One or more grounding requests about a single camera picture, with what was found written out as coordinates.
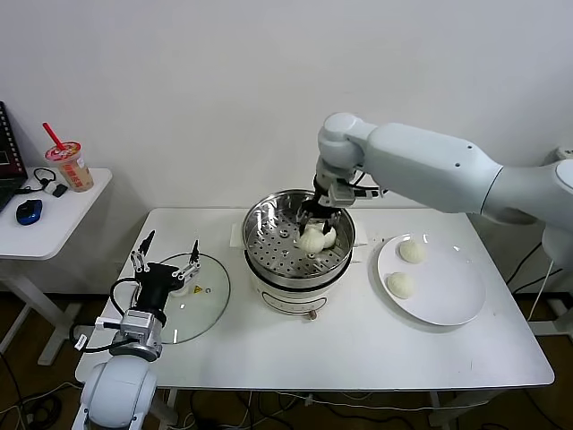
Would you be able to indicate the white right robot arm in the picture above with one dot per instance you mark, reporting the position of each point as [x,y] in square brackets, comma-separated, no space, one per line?
[425,165]

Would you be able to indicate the white side table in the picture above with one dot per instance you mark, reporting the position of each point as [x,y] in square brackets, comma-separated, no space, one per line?
[67,224]

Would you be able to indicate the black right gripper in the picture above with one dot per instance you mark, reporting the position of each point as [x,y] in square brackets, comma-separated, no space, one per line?
[320,208]

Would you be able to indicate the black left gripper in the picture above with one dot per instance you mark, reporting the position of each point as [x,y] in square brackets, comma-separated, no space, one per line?
[154,284]

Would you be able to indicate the blue black computer mouse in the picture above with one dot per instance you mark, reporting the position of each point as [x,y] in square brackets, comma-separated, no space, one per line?
[28,212]

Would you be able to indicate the white steamed baozi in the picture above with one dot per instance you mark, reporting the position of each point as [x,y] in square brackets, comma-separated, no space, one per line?
[412,251]
[332,240]
[399,285]
[311,243]

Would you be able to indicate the bubble tea plastic cup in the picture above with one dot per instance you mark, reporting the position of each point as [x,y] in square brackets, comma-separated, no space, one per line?
[75,172]

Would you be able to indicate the white round plate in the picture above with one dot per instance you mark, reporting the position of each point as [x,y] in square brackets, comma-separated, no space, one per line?
[447,291]

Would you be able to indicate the stainless steel steamer basket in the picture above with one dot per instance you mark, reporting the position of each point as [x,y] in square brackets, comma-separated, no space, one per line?
[255,215]

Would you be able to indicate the white box appliance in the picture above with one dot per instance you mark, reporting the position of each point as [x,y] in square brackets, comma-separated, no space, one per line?
[563,153]

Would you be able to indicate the red drinking straw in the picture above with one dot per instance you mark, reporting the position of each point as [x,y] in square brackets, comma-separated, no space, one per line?
[52,135]

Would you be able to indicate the black laptop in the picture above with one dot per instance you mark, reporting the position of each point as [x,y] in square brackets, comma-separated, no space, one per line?
[9,174]

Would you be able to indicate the small black device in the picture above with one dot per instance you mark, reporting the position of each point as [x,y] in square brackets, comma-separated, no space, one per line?
[59,191]

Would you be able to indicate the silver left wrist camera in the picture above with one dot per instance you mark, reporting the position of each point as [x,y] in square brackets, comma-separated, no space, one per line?
[139,322]

